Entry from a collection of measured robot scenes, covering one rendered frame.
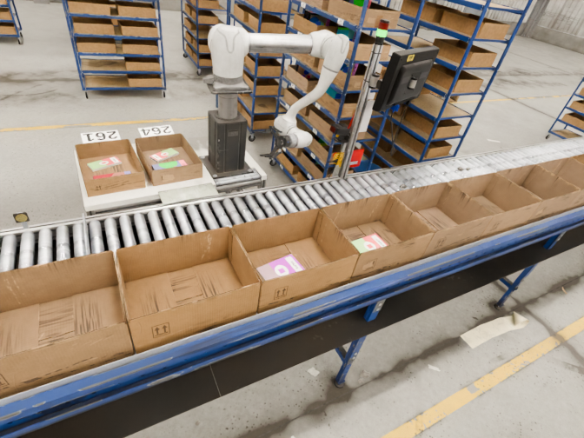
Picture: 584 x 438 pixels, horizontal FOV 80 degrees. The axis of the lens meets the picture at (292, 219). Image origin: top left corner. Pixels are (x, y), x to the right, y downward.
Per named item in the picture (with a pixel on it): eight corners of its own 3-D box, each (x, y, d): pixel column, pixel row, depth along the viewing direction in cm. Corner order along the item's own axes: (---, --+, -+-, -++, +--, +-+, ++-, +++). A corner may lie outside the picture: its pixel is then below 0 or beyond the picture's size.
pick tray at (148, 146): (182, 147, 227) (181, 132, 221) (203, 177, 204) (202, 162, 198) (136, 153, 214) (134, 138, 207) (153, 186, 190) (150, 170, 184)
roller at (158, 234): (157, 215, 180) (155, 207, 177) (182, 289, 147) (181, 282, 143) (147, 216, 178) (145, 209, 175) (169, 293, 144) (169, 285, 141)
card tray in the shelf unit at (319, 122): (307, 120, 293) (309, 109, 287) (336, 117, 307) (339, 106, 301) (333, 142, 268) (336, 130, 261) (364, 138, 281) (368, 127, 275)
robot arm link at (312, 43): (209, 30, 177) (204, 19, 193) (210, 63, 188) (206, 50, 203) (346, 34, 198) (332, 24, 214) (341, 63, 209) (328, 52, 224)
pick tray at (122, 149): (131, 153, 213) (129, 138, 206) (146, 187, 189) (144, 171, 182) (78, 160, 199) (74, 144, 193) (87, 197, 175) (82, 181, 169)
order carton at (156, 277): (228, 256, 140) (230, 225, 130) (257, 315, 121) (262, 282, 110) (122, 282, 123) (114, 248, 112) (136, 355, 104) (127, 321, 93)
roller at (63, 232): (69, 229, 163) (67, 222, 160) (75, 318, 130) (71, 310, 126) (57, 232, 161) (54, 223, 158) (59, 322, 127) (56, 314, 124)
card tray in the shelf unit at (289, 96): (282, 98, 324) (284, 88, 318) (310, 96, 338) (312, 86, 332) (304, 116, 298) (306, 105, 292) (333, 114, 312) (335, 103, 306)
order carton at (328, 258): (312, 236, 157) (320, 207, 147) (348, 284, 138) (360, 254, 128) (228, 256, 140) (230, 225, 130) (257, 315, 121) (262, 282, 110)
